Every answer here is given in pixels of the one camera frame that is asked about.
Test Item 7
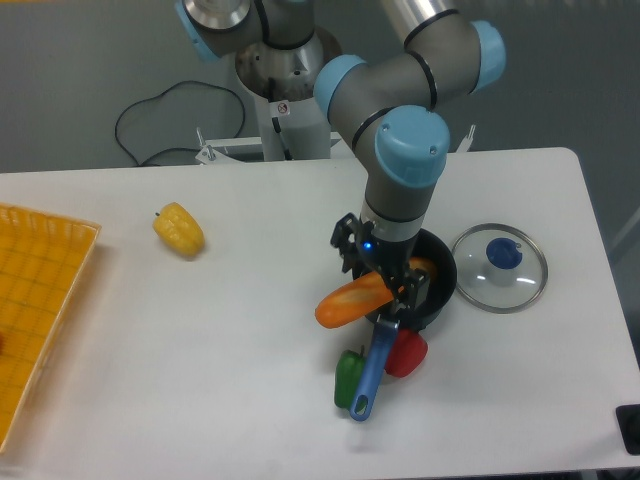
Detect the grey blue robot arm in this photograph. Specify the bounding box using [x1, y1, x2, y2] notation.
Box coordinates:
[175, 1, 506, 320]

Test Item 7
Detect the yellow plastic basket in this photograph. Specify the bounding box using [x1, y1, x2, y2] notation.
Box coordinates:
[1, 203, 101, 450]

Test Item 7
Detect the black pot blue handle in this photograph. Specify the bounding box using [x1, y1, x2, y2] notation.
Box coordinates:
[348, 230, 457, 421]

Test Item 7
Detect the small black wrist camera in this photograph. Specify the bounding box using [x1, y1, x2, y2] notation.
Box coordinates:
[330, 213, 362, 277]

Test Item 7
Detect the long orange toy bread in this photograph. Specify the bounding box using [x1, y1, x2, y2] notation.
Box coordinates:
[314, 256, 437, 331]

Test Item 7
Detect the yellow toy bell pepper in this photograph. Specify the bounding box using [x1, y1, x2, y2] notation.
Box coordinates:
[153, 202, 205, 257]

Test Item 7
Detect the green toy bell pepper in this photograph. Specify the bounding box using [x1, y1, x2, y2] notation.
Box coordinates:
[334, 350, 366, 409]

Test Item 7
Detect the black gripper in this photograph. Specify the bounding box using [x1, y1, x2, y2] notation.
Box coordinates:
[351, 218, 431, 320]

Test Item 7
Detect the black cable on floor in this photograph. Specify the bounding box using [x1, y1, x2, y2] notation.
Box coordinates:
[114, 80, 247, 167]

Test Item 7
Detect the black object table corner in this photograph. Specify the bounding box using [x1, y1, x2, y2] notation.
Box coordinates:
[615, 404, 640, 456]

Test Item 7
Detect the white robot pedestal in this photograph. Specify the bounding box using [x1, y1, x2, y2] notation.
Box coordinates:
[194, 29, 476, 165]

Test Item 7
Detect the glass lid blue knob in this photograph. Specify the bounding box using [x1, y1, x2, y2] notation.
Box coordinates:
[451, 223, 549, 314]

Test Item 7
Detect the red toy bell pepper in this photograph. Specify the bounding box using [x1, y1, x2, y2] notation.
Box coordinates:
[385, 329, 428, 378]

